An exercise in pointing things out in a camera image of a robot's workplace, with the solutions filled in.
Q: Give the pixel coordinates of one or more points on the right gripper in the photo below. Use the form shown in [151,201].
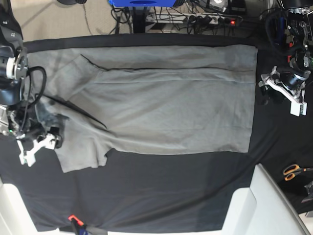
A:
[25,125]

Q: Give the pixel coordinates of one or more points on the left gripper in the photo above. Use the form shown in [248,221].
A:
[269,94]

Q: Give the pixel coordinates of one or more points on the grey T-shirt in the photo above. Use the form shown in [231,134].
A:
[166,100]

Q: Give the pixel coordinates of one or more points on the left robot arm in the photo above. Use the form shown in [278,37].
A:
[289,28]

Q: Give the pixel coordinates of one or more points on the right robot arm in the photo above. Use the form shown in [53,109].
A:
[21,87]

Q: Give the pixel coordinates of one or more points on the white chair left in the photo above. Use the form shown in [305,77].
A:
[14,217]

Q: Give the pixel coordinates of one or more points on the white chair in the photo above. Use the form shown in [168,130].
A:
[14,217]
[262,209]

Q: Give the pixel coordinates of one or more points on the black table cloth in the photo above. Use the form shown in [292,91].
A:
[143,193]

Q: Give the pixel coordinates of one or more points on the orange black clamp bottom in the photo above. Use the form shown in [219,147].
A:
[80,228]

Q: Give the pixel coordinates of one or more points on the white power strip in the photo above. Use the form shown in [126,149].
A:
[204,18]

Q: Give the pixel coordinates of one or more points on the white chair right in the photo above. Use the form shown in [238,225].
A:
[262,209]

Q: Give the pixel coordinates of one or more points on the blue plastic stand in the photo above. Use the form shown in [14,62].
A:
[142,3]

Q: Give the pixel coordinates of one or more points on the orange handled scissors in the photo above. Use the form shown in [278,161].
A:
[293,170]

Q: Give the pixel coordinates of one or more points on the black metal bracket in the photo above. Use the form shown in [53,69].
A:
[309,190]

